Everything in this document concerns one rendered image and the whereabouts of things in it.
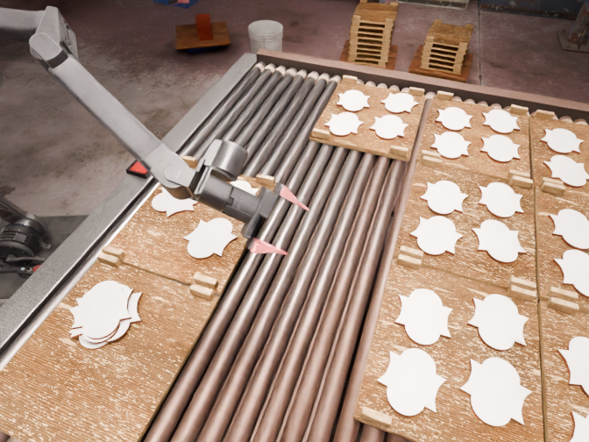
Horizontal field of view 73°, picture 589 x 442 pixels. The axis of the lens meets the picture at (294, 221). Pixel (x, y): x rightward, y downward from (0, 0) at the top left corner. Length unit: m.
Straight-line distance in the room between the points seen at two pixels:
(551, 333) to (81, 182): 2.65
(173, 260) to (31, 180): 2.16
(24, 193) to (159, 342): 2.22
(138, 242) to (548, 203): 1.17
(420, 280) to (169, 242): 0.66
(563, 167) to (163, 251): 1.24
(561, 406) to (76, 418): 0.96
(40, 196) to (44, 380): 2.07
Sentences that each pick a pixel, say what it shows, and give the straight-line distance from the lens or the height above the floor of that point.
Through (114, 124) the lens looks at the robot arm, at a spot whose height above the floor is 1.33.
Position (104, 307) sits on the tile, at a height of 0.97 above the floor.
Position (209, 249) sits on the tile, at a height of 0.94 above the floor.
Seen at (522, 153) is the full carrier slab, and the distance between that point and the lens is 1.54.
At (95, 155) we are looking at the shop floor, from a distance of 3.15.
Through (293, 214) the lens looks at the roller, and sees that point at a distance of 1.16.
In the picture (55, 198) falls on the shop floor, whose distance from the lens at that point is 2.92.
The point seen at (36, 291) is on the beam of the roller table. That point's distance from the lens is 1.19.
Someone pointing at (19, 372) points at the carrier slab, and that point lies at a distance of 1.07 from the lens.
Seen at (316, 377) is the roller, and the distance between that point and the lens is 0.91.
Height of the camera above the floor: 1.77
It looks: 48 degrees down
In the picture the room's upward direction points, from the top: straight up
